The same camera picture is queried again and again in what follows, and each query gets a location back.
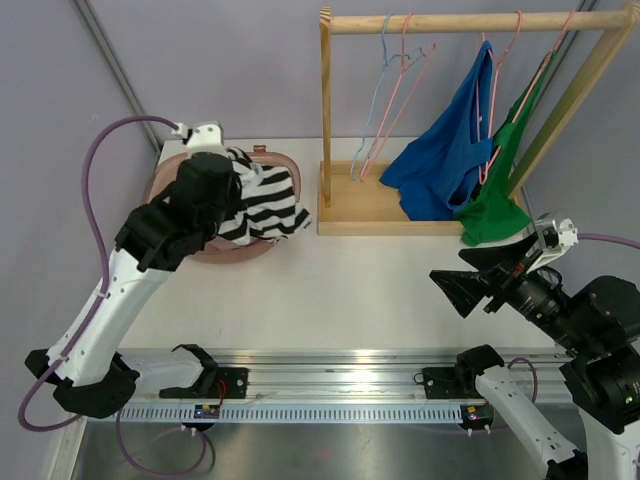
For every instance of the black white striped tank top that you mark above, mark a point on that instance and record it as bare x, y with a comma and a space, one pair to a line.
270, 208

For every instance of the white slotted cable duct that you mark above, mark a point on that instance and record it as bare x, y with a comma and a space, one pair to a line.
239, 413

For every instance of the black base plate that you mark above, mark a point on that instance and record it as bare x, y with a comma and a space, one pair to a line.
441, 383
227, 382

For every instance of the aluminium mounting rail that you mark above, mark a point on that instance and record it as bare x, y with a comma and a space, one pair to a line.
358, 375

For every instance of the blue tank top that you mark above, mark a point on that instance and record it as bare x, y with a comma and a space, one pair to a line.
436, 173

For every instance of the blue wire hanger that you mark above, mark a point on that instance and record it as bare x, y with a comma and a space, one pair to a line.
361, 161

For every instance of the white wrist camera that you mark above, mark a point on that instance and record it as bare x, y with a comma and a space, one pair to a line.
201, 138
554, 237

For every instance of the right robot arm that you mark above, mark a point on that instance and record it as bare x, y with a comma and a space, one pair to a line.
596, 328

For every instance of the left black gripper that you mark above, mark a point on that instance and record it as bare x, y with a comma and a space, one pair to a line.
236, 201

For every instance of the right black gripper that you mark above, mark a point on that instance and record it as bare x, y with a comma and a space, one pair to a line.
467, 288

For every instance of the wooden clothes rack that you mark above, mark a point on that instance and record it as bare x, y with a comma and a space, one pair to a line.
349, 208

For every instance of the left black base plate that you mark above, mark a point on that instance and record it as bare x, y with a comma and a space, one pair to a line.
227, 382

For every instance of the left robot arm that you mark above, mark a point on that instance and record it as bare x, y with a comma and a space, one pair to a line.
89, 375

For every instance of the pink wire hanger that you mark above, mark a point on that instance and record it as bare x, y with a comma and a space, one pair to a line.
405, 93
484, 171
546, 62

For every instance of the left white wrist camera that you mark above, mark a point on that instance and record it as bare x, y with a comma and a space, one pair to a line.
201, 138

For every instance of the pink plastic basin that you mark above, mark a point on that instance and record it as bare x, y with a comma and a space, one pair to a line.
219, 250

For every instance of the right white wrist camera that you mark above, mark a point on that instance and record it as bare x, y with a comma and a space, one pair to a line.
554, 237

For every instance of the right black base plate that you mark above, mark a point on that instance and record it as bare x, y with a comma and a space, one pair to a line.
441, 383

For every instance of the green tank top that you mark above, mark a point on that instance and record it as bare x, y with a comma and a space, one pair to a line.
492, 216

